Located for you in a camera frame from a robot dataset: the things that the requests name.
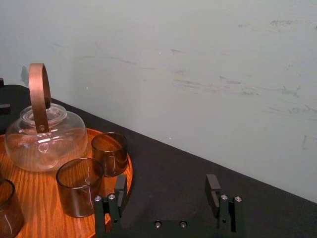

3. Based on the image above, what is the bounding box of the clear glass teapot lid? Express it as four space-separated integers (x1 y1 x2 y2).
19 103 68 130

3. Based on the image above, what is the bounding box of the smoky brown glass tumbler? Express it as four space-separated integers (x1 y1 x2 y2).
0 178 25 238
55 158 105 219
91 132 129 178

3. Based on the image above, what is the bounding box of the clear glass teapot copper handle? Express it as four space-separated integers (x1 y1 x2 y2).
4 62 89 173

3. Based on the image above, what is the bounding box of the round wooden tray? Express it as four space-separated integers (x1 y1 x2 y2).
0 127 135 238

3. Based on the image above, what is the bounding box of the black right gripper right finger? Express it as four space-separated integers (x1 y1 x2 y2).
205 174 244 233

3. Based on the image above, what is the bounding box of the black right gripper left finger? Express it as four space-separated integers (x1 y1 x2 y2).
94 174 128 233

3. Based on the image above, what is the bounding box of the black table cloth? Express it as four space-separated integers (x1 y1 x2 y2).
0 84 317 238

